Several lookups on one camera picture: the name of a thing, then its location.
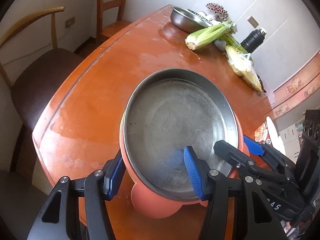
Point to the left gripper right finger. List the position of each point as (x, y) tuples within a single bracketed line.
[(254, 218)]

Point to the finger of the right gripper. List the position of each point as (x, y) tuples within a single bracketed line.
[(237, 159), (260, 149)]

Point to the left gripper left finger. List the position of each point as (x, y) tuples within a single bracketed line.
[(76, 209)]

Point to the red instant noodle cup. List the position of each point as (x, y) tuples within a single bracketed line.
[(261, 134)]

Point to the round metal pan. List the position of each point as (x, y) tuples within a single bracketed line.
[(168, 111)]

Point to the orange bear-shaped plate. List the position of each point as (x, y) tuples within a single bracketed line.
[(143, 199)]

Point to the white shelf cabinet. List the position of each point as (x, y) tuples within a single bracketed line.
[(292, 139)]

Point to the hello kitty folding screen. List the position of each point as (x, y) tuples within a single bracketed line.
[(297, 88)]

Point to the black tray on table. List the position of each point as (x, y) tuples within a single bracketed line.
[(261, 84)]

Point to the yellow plastic food bag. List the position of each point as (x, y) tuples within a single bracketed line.
[(242, 66)]

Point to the black thermos bottle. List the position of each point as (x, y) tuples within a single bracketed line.
[(254, 40)]

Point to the celery bunch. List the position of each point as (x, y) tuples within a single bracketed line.
[(205, 36), (231, 41)]

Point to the curved armrest wooden chair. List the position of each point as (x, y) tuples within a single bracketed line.
[(23, 100)]

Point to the steel basin at back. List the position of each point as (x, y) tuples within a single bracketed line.
[(187, 21)]

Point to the wooden slat-back chair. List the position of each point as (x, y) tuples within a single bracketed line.
[(109, 22)]

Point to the wall power socket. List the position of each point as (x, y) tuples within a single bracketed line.
[(69, 22)]

